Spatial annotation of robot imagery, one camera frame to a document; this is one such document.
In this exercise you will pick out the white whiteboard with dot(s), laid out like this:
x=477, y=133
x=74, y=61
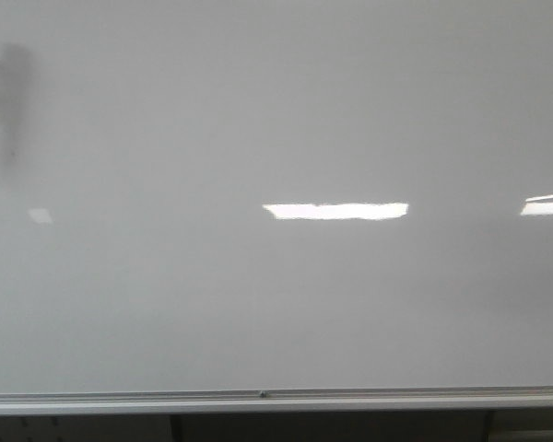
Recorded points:
x=246, y=206

